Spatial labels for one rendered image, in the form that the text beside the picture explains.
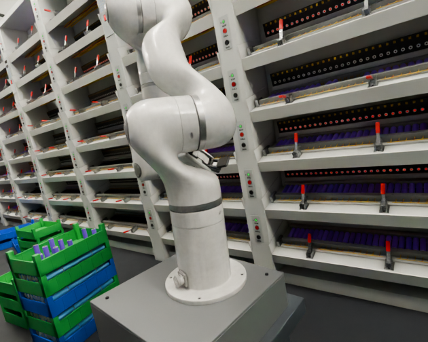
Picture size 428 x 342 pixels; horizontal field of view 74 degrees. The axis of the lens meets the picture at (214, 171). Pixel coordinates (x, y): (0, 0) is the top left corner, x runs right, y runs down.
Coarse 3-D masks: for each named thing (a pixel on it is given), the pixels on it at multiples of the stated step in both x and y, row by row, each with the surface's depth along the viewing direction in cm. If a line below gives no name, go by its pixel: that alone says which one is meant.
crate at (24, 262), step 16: (64, 240) 126; (80, 240) 129; (96, 240) 118; (16, 256) 110; (32, 256) 97; (48, 256) 101; (64, 256) 106; (16, 272) 106; (32, 272) 100; (48, 272) 100
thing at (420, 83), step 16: (368, 64) 99; (304, 80) 112; (400, 80) 81; (416, 80) 78; (256, 96) 115; (320, 96) 95; (336, 96) 91; (352, 96) 89; (368, 96) 86; (384, 96) 84; (400, 96) 82; (256, 112) 109; (272, 112) 105; (288, 112) 102; (304, 112) 99
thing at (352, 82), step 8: (416, 64) 81; (424, 64) 80; (384, 72) 86; (392, 72) 85; (400, 72) 84; (408, 72) 83; (416, 72) 80; (344, 80) 94; (352, 80) 91; (360, 80) 90; (312, 88) 100; (320, 88) 98; (328, 88) 96; (336, 88) 95; (272, 96) 110; (296, 96) 104
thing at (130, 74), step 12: (96, 0) 148; (108, 48) 152; (120, 60) 148; (132, 72) 153; (132, 84) 153; (120, 96) 155; (156, 180) 163; (144, 204) 165; (156, 216) 162; (168, 216) 169; (156, 228) 163; (156, 240) 166; (156, 252) 169; (168, 252) 168
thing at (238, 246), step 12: (228, 216) 152; (240, 216) 147; (168, 228) 166; (228, 228) 145; (240, 228) 142; (168, 240) 160; (228, 240) 139; (240, 240) 135; (240, 252) 131; (252, 252) 126
